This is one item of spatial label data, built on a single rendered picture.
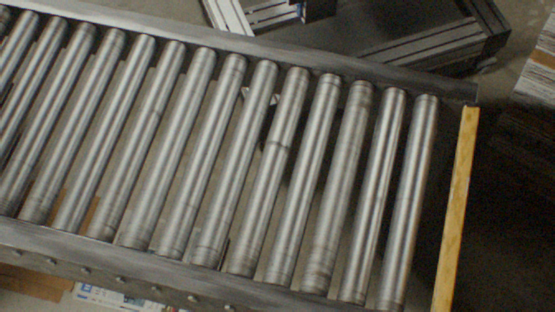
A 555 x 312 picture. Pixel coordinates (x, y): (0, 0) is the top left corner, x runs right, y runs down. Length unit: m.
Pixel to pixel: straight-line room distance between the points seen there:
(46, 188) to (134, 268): 0.23
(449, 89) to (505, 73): 1.10
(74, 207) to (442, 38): 1.33
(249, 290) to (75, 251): 0.31
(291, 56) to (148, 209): 0.42
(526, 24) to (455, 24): 0.44
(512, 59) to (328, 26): 0.68
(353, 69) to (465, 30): 0.91
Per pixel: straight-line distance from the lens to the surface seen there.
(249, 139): 1.33
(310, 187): 1.29
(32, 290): 2.16
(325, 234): 1.24
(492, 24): 2.33
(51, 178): 1.35
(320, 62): 1.43
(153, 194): 1.29
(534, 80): 1.82
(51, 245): 1.29
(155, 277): 1.23
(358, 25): 2.27
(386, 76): 1.42
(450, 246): 1.25
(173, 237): 1.25
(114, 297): 2.08
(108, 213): 1.29
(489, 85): 2.47
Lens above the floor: 1.94
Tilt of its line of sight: 61 degrees down
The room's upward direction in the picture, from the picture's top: straight up
